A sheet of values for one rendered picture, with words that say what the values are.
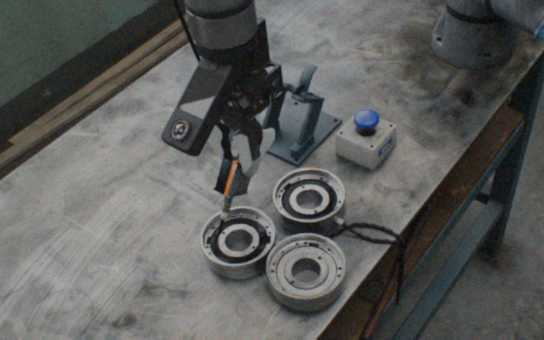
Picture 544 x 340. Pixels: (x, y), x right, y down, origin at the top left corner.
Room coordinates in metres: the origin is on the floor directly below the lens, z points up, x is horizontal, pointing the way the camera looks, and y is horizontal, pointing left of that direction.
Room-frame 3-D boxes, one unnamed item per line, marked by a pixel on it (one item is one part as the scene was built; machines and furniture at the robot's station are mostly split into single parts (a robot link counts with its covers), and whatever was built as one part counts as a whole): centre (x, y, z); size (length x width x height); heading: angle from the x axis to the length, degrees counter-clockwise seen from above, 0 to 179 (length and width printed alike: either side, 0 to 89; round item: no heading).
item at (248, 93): (0.63, 0.02, 1.07); 0.09 x 0.08 x 0.12; 137
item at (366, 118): (0.74, -0.16, 0.85); 0.04 x 0.04 x 0.05
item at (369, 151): (0.74, -0.16, 0.82); 0.08 x 0.07 x 0.05; 136
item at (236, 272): (0.57, 0.06, 0.82); 0.10 x 0.10 x 0.04
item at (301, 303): (0.50, -0.03, 0.82); 0.10 x 0.10 x 0.04
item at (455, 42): (0.98, -0.41, 0.85); 0.15 x 0.15 x 0.10
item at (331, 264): (0.50, -0.03, 0.82); 0.08 x 0.08 x 0.02
